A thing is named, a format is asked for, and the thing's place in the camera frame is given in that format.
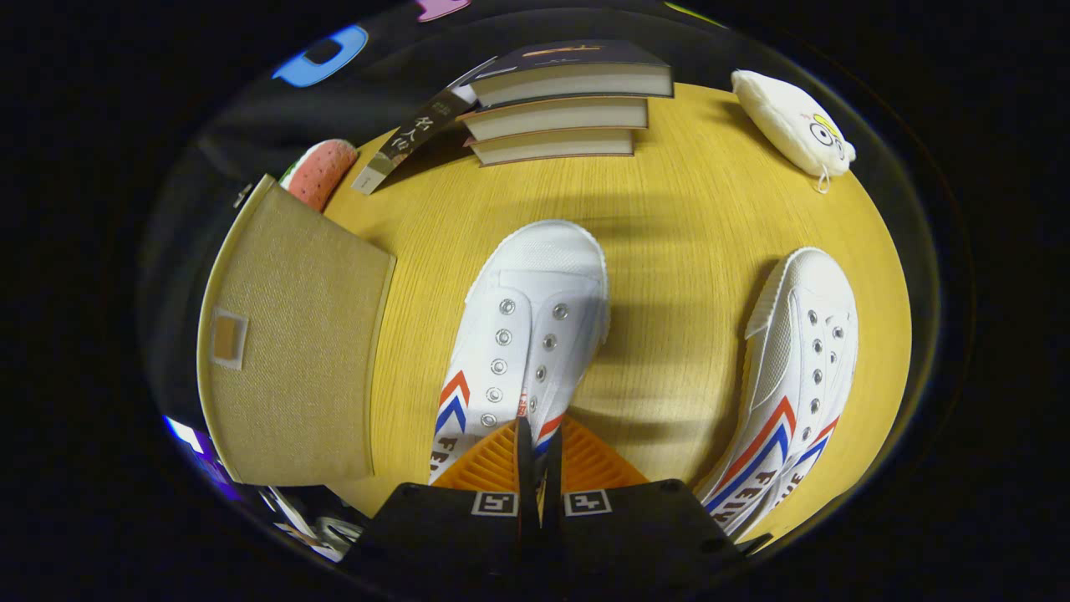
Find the black cover book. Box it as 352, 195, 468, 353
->
458, 39, 675, 108

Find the white portrait cover book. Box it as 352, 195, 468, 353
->
351, 59, 498, 196

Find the computer monitor screen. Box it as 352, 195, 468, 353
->
163, 414, 252, 503

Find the beige fabric storage box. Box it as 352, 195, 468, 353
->
196, 173, 398, 487

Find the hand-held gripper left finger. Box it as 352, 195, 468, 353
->
347, 416, 536, 602

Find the white striped canvas shoe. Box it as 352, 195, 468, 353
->
428, 219, 611, 486
694, 247, 860, 540

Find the watermelon slice plush toy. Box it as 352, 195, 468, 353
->
280, 139, 360, 212

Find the thick book under black book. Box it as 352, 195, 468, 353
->
458, 97, 650, 141
468, 128, 636, 167

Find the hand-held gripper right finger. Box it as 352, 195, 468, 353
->
535, 414, 749, 602

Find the white plush pouch with face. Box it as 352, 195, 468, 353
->
731, 69, 858, 195

